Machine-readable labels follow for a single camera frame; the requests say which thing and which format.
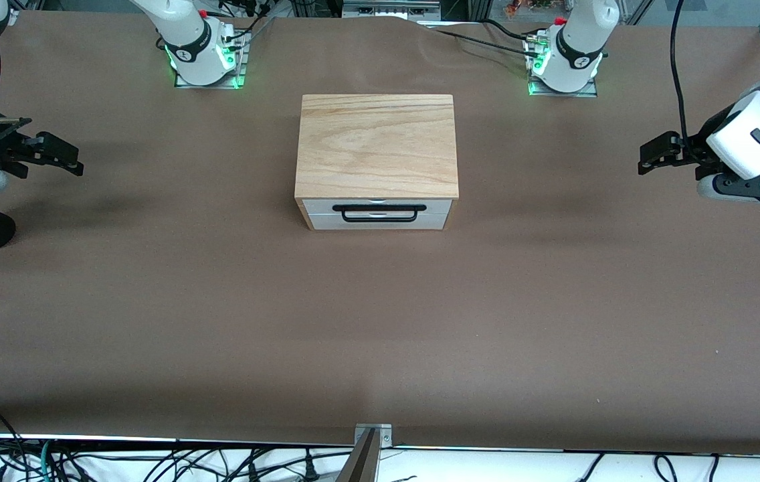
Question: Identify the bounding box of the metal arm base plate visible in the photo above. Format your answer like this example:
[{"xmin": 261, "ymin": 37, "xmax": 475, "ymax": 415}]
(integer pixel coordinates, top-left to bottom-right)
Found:
[
  {"xmin": 529, "ymin": 47, "xmax": 599, "ymax": 98},
  {"xmin": 174, "ymin": 30, "xmax": 248, "ymax": 90}
]

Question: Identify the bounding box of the brown mounting bar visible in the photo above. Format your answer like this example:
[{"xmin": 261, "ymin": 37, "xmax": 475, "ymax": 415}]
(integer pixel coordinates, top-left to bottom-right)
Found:
[{"xmin": 336, "ymin": 428, "xmax": 381, "ymax": 482}]

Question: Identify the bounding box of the teal floor cable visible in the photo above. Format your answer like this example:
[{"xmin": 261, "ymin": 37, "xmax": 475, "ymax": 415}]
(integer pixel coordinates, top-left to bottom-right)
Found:
[{"xmin": 33, "ymin": 438, "xmax": 54, "ymax": 482}]

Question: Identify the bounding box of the metal table edge bracket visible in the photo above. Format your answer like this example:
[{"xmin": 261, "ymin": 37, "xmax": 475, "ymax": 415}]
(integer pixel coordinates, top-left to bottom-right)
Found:
[{"xmin": 353, "ymin": 423, "xmax": 394, "ymax": 448}]

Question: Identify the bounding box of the grey power strip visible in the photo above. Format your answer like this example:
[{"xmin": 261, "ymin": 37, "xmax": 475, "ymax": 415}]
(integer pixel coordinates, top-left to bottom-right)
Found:
[{"xmin": 343, "ymin": 0, "xmax": 442, "ymax": 20}]

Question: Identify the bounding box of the brown table cover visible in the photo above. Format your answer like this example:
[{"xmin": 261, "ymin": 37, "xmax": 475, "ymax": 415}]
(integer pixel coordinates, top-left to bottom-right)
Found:
[{"xmin": 0, "ymin": 10, "xmax": 760, "ymax": 457}]

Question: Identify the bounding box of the aluminium table edge rail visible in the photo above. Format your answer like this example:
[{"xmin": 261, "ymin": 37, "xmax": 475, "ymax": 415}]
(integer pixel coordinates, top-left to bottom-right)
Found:
[{"xmin": 0, "ymin": 432, "xmax": 760, "ymax": 457}]

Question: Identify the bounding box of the black cable on table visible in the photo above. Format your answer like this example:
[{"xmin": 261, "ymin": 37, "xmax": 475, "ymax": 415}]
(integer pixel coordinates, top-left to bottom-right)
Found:
[
  {"xmin": 482, "ymin": 18, "xmax": 532, "ymax": 42},
  {"xmin": 430, "ymin": 28, "xmax": 541, "ymax": 60}
]

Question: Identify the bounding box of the wooden drawer cabinet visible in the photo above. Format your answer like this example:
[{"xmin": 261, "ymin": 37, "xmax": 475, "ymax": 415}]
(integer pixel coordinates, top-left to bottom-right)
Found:
[{"xmin": 294, "ymin": 94, "xmax": 460, "ymax": 232}]

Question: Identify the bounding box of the white drawer with black handle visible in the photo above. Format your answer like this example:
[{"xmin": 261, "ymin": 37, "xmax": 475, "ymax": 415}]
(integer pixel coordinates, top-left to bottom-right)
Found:
[{"xmin": 304, "ymin": 199, "xmax": 452, "ymax": 223}]

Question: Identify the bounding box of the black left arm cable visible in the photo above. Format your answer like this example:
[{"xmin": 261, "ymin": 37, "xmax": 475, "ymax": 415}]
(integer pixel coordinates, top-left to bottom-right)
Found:
[{"xmin": 669, "ymin": 0, "xmax": 694, "ymax": 153}]

